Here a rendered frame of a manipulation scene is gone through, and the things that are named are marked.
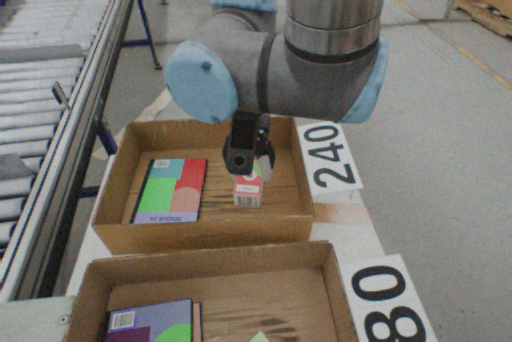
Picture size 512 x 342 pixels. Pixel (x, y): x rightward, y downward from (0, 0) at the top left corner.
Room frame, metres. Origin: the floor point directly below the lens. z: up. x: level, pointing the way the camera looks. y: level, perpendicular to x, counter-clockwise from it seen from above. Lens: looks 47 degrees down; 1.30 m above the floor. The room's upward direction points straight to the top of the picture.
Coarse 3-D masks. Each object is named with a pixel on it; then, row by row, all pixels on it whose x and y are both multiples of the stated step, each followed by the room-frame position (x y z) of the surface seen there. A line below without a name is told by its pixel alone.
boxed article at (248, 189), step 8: (256, 160) 0.48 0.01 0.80; (256, 168) 0.46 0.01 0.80; (240, 176) 0.44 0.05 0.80; (248, 176) 0.44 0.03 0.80; (256, 176) 0.44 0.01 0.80; (240, 184) 0.41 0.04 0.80; (248, 184) 0.41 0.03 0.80; (256, 184) 0.41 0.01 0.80; (240, 192) 0.39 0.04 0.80; (248, 192) 0.39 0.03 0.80; (256, 192) 0.39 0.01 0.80; (240, 200) 0.39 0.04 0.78; (248, 200) 0.39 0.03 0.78; (256, 200) 0.39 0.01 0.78
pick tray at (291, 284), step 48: (96, 288) 0.20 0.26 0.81; (144, 288) 0.22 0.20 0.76; (192, 288) 0.22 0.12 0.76; (240, 288) 0.22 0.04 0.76; (288, 288) 0.22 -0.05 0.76; (336, 288) 0.19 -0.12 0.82; (96, 336) 0.14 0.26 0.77; (240, 336) 0.14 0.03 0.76; (288, 336) 0.14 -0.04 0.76; (336, 336) 0.14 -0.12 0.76
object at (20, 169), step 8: (8, 152) 0.50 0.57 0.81; (0, 160) 0.49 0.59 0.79; (8, 160) 0.50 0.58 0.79; (16, 160) 0.50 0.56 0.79; (0, 168) 0.49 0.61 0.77; (8, 168) 0.49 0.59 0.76; (16, 168) 0.50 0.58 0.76; (24, 168) 0.50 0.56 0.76; (0, 176) 0.49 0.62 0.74; (8, 176) 0.49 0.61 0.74; (16, 176) 0.49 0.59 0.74; (24, 176) 0.50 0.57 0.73
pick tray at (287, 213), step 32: (128, 128) 0.54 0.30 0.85; (160, 128) 0.56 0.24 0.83; (192, 128) 0.57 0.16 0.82; (224, 128) 0.57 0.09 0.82; (288, 128) 0.58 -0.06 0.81; (128, 160) 0.48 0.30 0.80; (288, 160) 0.52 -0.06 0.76; (128, 192) 0.42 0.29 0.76; (224, 192) 0.42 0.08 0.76; (288, 192) 0.42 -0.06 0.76; (96, 224) 0.29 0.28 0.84; (128, 224) 0.29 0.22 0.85; (160, 224) 0.29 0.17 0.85; (192, 224) 0.29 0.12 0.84; (224, 224) 0.29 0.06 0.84; (256, 224) 0.30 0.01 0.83; (288, 224) 0.30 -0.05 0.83
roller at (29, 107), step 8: (0, 104) 0.77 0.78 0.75; (8, 104) 0.77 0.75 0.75; (16, 104) 0.77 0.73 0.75; (24, 104) 0.77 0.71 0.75; (32, 104) 0.77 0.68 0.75; (40, 104) 0.77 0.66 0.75; (48, 104) 0.77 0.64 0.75; (56, 104) 0.77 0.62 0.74; (0, 112) 0.74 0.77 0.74; (8, 112) 0.74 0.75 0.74; (16, 112) 0.75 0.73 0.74; (24, 112) 0.75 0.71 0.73; (32, 112) 0.75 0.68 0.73
